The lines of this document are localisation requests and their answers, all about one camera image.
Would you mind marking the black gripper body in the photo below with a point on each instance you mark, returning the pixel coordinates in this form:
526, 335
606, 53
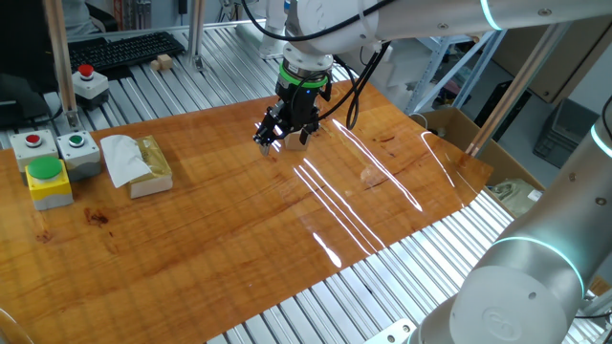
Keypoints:
301, 102

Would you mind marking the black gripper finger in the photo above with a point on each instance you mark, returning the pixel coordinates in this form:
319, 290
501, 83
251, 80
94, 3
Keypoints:
306, 131
270, 129

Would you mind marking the small pale wooden block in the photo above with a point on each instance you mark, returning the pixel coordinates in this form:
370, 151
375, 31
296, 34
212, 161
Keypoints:
292, 142

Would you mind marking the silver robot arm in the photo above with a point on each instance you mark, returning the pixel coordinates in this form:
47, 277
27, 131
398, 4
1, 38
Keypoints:
430, 19

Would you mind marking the glossy wood-grain mat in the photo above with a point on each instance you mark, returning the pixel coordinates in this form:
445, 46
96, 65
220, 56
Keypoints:
215, 229

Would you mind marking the gold tissue pack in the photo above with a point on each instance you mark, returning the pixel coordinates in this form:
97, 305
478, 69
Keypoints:
158, 167

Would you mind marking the tiny wooden cube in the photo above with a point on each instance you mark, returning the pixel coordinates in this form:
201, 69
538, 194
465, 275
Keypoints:
165, 62
154, 65

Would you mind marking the open cardboard box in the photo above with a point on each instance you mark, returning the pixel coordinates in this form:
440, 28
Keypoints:
454, 126

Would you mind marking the white tissue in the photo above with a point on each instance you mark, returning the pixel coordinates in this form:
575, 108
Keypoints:
122, 160

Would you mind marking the black keyboard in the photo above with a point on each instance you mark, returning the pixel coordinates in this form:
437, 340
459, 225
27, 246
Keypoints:
124, 50

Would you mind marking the red emergency stop button box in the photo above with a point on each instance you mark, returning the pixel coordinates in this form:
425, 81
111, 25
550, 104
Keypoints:
90, 86

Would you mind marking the white box small green button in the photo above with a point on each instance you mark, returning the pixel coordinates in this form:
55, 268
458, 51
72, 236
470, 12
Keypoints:
79, 155

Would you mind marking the pale plastic bag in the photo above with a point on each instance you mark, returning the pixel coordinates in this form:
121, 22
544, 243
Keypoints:
514, 196

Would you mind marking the yellow box big green button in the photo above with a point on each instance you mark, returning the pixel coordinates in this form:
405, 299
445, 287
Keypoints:
48, 188

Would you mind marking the white box small red button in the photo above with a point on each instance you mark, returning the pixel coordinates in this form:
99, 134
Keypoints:
28, 152

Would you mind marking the black plastic crate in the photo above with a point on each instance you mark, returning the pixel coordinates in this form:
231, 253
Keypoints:
564, 138

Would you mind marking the black monitor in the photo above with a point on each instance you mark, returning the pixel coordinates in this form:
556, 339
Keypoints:
24, 48

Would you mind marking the brown cabinet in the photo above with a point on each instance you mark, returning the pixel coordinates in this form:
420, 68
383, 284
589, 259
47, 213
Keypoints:
564, 62

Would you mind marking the aluminium frame post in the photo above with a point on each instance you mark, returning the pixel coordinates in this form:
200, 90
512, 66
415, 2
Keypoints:
59, 57
516, 86
195, 28

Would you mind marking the grey metal shelf frame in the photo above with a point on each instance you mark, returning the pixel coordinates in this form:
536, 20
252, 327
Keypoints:
432, 71

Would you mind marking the metal corner bracket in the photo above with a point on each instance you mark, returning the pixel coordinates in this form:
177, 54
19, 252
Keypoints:
392, 334

